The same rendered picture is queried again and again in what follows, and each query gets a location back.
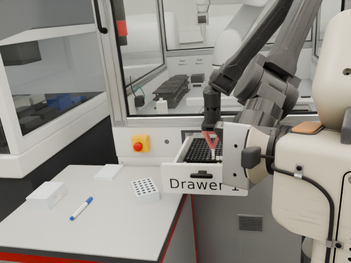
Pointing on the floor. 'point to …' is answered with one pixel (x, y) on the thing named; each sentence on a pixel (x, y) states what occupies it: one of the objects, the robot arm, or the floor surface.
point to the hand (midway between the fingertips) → (212, 146)
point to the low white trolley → (103, 223)
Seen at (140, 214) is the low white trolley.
